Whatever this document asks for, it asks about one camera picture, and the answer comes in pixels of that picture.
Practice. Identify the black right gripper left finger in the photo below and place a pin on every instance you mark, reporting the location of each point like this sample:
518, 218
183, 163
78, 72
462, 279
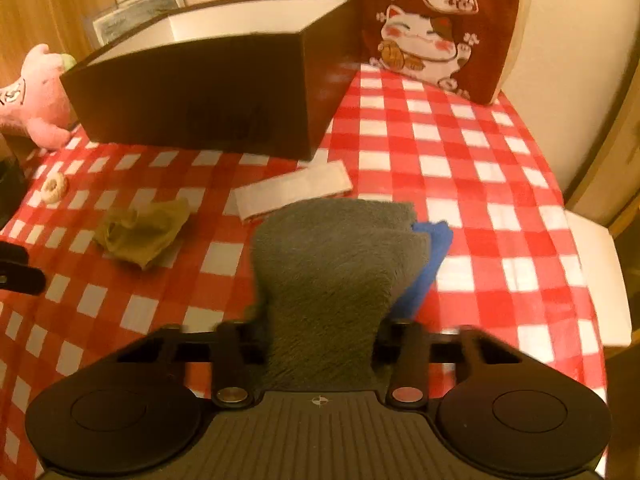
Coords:
228, 349

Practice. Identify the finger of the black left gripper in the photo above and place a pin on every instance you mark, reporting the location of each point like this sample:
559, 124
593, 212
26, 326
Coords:
16, 275

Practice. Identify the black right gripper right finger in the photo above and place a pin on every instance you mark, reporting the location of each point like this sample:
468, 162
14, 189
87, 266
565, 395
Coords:
408, 350

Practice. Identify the grey blue fluffy cloth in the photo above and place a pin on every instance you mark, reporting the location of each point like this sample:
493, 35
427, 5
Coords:
328, 273

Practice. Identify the red white checkered tablecloth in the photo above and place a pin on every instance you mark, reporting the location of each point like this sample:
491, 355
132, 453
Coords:
512, 268

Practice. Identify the pink starfish plush toy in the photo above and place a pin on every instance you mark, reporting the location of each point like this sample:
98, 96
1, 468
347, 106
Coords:
36, 105

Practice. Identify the white paper packet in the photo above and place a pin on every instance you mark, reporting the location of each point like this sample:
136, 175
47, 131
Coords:
320, 181

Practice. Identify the cream wooden chair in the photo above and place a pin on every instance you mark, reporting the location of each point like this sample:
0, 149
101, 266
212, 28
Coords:
604, 278

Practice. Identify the orange curtain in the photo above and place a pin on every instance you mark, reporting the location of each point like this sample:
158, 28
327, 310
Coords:
61, 24

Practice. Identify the brown cardboard storage box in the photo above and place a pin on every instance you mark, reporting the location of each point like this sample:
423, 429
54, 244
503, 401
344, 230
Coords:
260, 77

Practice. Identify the red lucky cat cushion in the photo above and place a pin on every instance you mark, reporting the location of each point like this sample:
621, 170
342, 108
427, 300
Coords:
465, 47

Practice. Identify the clear acrylic picture frame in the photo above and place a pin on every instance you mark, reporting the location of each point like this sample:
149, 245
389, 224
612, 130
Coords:
110, 24

